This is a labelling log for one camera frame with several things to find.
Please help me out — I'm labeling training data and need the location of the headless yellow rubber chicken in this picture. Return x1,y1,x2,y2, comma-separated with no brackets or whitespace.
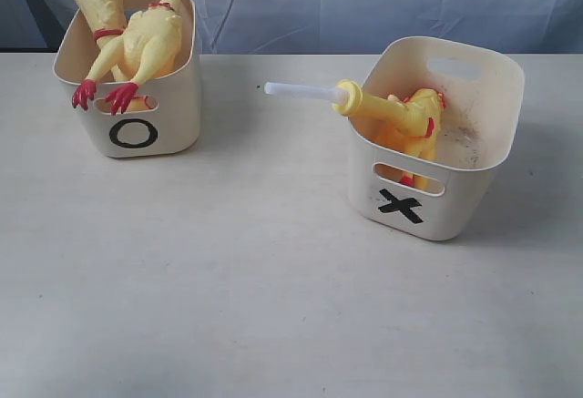
375,88,446,161

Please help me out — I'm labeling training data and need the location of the cream bin marked O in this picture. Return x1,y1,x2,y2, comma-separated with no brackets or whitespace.
53,0,203,158

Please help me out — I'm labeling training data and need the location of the blue backdrop curtain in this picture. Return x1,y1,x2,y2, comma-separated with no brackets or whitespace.
0,0,583,56

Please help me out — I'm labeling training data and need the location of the cream bin marked X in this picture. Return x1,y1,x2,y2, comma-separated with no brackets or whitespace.
348,36,525,240

